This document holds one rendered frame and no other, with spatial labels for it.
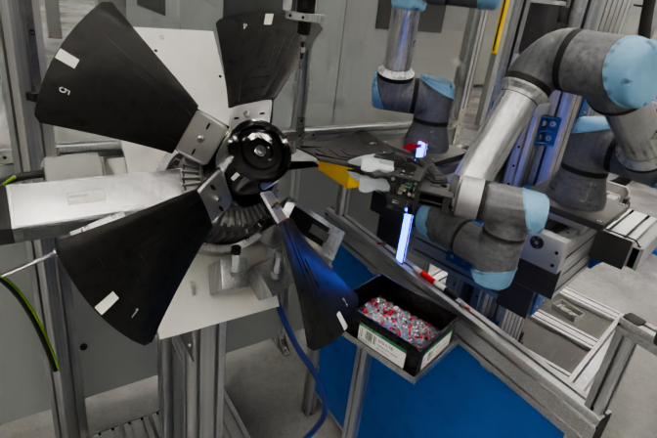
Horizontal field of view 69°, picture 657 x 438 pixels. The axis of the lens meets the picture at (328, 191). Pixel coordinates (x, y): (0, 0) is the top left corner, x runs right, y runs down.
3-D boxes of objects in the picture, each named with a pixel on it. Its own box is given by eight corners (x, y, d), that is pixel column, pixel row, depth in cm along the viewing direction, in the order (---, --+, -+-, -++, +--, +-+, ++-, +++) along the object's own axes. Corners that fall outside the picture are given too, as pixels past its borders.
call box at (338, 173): (317, 173, 148) (320, 141, 144) (343, 170, 153) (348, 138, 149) (346, 194, 136) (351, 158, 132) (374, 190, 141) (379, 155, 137)
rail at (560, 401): (323, 230, 155) (325, 207, 152) (332, 228, 157) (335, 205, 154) (586, 453, 87) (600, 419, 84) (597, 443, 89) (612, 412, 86)
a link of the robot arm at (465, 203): (487, 172, 88) (476, 211, 92) (460, 167, 89) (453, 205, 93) (483, 190, 81) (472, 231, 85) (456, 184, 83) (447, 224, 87)
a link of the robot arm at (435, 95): (451, 125, 153) (459, 82, 148) (408, 118, 155) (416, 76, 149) (448, 116, 164) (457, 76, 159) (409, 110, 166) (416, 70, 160)
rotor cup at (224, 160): (209, 214, 89) (231, 194, 79) (193, 142, 92) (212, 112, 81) (279, 203, 97) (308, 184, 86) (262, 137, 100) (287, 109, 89)
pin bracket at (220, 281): (207, 266, 102) (220, 258, 95) (233, 264, 105) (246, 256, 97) (209, 294, 101) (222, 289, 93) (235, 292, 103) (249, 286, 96)
